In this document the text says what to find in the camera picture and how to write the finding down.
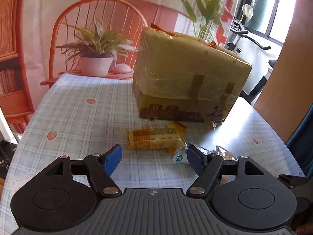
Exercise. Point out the yellow long biscuit pack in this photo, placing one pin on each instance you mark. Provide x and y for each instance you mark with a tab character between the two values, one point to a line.
156	138

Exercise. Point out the white blue dotted candy packet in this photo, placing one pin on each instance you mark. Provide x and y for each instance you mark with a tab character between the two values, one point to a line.
180	155

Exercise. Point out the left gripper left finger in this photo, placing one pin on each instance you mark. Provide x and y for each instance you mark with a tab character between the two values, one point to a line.
99	170

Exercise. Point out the clear striped snack packet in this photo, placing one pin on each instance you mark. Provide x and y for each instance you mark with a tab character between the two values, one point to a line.
151	126

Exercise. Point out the plaid blue tablecloth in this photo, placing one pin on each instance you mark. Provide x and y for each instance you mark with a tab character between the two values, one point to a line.
81	115

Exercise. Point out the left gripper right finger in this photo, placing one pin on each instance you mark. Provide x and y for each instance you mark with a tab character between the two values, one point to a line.
208	168

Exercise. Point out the small orange sausage packet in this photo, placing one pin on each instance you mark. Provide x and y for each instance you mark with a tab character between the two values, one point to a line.
170	150

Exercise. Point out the teal curtain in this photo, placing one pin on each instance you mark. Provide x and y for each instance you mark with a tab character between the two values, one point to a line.
300	144

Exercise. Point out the cardboard box with plastic liner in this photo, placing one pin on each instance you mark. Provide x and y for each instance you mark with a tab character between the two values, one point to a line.
183	78

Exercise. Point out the wooden door panel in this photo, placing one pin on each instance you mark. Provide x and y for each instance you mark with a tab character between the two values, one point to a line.
287	96

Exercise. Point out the black exercise bike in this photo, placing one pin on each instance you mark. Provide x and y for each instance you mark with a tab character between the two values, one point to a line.
242	43

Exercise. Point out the white round lamp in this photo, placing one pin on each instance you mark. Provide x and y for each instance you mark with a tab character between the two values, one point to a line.
248	11

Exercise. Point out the small yellow snack packet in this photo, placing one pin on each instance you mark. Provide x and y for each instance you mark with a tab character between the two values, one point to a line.
179	127

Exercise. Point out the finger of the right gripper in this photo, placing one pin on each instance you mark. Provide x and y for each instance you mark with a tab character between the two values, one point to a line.
292	181

